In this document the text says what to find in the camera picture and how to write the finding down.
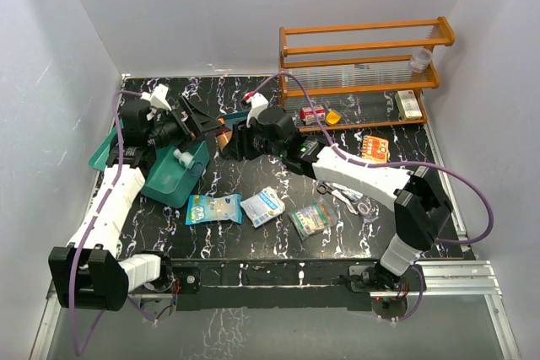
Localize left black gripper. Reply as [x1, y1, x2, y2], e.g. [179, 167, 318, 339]
[146, 97, 221, 152]

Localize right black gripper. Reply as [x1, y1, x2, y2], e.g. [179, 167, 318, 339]
[224, 115, 285, 163]

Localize white green cap bottle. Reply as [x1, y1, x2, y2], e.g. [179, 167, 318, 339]
[173, 149, 194, 169]

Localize white blue gauze packet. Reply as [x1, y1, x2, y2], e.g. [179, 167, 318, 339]
[240, 187, 285, 228]

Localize blue cotton swab bag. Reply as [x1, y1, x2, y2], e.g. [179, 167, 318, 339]
[186, 194, 243, 226]

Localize brown medicine bottle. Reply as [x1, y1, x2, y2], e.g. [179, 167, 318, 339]
[215, 128, 233, 151]

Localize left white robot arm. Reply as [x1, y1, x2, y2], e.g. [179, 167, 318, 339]
[48, 94, 223, 311]

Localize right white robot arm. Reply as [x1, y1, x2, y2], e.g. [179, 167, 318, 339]
[218, 106, 453, 290]

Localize red white medicine box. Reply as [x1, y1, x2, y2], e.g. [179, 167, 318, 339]
[300, 105, 326, 126]

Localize white green medicine box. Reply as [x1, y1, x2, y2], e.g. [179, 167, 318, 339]
[395, 90, 423, 121]

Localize dark teal divider tray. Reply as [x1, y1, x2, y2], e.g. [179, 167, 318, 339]
[217, 110, 249, 129]

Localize green box lid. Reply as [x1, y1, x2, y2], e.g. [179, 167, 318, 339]
[89, 126, 116, 172]

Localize clear bag of bandages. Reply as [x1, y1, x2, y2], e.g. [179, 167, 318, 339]
[288, 198, 338, 241]

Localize yellow orange small object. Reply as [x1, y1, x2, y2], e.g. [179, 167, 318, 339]
[325, 110, 342, 126]

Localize orange notepad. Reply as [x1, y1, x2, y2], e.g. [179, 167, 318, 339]
[361, 135, 389, 164]

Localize orange wooden shelf rack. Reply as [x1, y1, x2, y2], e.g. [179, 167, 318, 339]
[278, 16, 456, 130]

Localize clear plastic cup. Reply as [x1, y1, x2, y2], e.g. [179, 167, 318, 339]
[409, 47, 433, 73]

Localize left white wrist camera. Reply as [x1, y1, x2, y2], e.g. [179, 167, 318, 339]
[140, 84, 172, 121]

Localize black handled scissors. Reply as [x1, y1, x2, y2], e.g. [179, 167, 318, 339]
[316, 181, 359, 215]

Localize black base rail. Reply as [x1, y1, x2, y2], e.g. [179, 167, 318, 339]
[126, 256, 427, 314]

